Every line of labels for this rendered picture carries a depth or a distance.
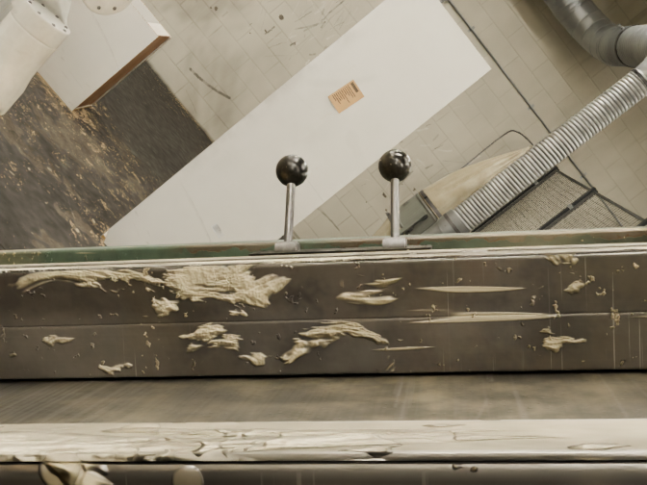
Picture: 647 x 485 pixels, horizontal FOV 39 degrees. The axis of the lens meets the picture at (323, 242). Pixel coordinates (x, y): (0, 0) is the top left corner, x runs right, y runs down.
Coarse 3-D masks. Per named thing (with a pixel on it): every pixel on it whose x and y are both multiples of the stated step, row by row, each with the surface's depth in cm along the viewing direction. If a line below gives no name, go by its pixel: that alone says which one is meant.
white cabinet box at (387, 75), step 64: (384, 0) 441; (320, 64) 448; (384, 64) 447; (448, 64) 446; (256, 128) 455; (320, 128) 454; (384, 128) 454; (192, 192) 462; (256, 192) 462; (320, 192) 461
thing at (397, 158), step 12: (384, 156) 104; (396, 156) 104; (384, 168) 104; (396, 168) 104; (408, 168) 104; (396, 180) 104; (396, 192) 103; (396, 204) 103; (396, 216) 102; (396, 228) 101; (384, 240) 100; (396, 240) 100
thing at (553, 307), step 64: (256, 256) 61; (320, 256) 59; (384, 256) 56; (448, 256) 54; (512, 256) 54; (576, 256) 53; (640, 256) 53; (0, 320) 58; (64, 320) 58; (128, 320) 57; (192, 320) 57; (256, 320) 56; (320, 320) 56; (384, 320) 55; (448, 320) 54; (512, 320) 54; (576, 320) 53; (640, 320) 53
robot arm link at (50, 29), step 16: (16, 0) 105; (32, 0) 106; (48, 0) 108; (64, 0) 109; (16, 16) 104; (32, 16) 103; (48, 16) 106; (64, 16) 109; (32, 32) 104; (48, 32) 104; (64, 32) 106
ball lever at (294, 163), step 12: (288, 156) 106; (276, 168) 106; (288, 168) 105; (300, 168) 106; (288, 180) 106; (300, 180) 106; (288, 192) 105; (288, 204) 105; (288, 216) 104; (288, 228) 103; (288, 240) 103
